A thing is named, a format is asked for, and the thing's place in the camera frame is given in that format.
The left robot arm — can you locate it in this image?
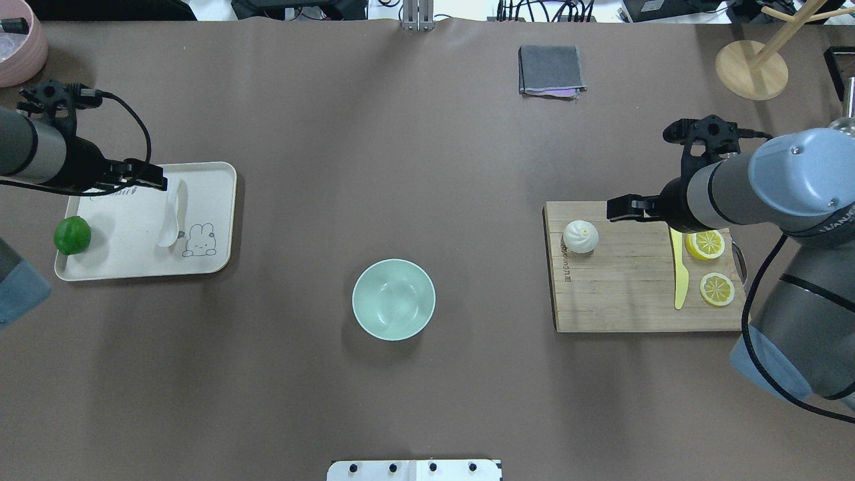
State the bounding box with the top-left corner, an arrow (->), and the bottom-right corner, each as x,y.
2,186 -> 174,336

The lemon slice near knife tip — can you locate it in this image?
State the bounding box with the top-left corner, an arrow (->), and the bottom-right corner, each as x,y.
684,230 -> 726,260

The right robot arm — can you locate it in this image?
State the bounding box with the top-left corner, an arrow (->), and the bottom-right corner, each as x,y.
607,116 -> 854,424

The white camera mast base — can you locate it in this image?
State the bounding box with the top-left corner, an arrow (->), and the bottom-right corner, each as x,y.
326,458 -> 504,480

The aluminium frame post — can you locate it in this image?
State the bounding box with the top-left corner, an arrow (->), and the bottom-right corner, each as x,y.
401,0 -> 436,31

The metal tube in pink bowl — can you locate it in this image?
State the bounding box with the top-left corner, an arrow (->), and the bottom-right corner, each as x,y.
1,17 -> 30,35

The mint green bowl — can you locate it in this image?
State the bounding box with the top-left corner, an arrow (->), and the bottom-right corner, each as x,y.
351,259 -> 437,341

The folded grey cloth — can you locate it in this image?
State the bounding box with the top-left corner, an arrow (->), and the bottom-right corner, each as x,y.
517,45 -> 588,100

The white rabbit tray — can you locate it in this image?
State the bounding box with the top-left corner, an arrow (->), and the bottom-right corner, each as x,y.
54,162 -> 237,281

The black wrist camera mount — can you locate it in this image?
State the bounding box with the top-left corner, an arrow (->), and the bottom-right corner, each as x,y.
662,115 -> 773,172
16,79 -> 103,137

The white steamed bun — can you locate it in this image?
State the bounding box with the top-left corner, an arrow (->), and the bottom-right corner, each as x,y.
562,220 -> 601,255

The pink bowl with ice cubes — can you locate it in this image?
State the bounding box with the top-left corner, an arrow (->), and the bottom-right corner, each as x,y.
1,1 -> 48,88

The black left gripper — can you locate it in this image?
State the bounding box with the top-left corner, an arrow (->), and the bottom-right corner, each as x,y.
99,158 -> 168,192

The lemon slice near knife handle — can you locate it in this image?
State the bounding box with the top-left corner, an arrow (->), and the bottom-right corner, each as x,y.
699,272 -> 735,307

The glass rack tray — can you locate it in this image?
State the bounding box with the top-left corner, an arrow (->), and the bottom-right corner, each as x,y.
822,46 -> 854,102

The wooden cutting board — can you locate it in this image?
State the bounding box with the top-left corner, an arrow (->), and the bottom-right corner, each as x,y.
544,201 -> 745,333

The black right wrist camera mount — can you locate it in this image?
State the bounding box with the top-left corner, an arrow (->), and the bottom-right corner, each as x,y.
662,115 -> 773,172

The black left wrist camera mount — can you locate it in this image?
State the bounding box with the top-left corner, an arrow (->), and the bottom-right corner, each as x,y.
16,79 -> 103,137

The green lime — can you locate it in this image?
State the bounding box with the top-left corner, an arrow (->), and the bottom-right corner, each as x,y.
53,216 -> 92,256

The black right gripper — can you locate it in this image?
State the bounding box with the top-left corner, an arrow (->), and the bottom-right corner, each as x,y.
607,188 -> 688,231

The yellow plastic knife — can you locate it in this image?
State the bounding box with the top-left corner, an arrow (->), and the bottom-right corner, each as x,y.
669,228 -> 689,310

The wooden mug tree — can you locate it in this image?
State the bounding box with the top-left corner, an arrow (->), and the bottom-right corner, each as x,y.
714,1 -> 854,101

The white ceramic spoon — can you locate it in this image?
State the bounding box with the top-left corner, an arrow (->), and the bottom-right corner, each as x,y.
156,179 -> 189,249

